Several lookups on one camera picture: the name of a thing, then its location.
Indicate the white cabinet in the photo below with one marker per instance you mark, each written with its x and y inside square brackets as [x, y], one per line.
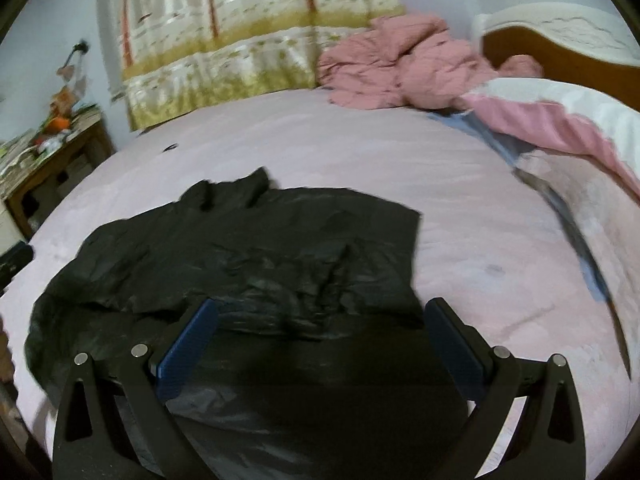
[9, 227]

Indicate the wooden desk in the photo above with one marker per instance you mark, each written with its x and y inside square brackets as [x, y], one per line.
[60, 160]

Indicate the black puffer coat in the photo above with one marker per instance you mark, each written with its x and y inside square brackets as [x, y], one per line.
[250, 260]

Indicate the pink floral bed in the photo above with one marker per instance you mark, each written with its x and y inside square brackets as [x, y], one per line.
[450, 185]

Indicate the pink checked quilt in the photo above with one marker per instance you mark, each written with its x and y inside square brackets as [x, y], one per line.
[390, 65]

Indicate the blue grey cloth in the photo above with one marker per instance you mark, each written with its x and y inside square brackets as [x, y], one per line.
[500, 145]

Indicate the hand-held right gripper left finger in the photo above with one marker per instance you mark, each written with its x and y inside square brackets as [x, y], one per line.
[185, 350]

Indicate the red paper box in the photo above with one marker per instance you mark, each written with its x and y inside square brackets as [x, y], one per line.
[64, 100]

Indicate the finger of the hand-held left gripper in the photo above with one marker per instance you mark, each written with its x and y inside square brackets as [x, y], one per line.
[15, 262]

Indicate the tree print curtain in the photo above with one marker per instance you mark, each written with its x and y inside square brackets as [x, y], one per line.
[225, 35]

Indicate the pink wall lamp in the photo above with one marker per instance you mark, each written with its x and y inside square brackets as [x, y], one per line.
[72, 62]

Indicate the orange plush toy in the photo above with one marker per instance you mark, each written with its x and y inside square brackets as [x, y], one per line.
[59, 124]

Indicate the white and wood headboard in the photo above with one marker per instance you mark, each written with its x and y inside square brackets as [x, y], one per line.
[560, 30]

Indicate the white pink pillow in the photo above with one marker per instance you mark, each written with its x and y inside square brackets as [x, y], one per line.
[550, 110]

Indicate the pink quilted pillow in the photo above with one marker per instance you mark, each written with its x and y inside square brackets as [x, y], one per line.
[615, 240]

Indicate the stack of papers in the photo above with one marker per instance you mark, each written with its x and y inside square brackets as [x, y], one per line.
[15, 152]

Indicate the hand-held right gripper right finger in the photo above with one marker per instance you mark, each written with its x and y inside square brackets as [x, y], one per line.
[455, 350]

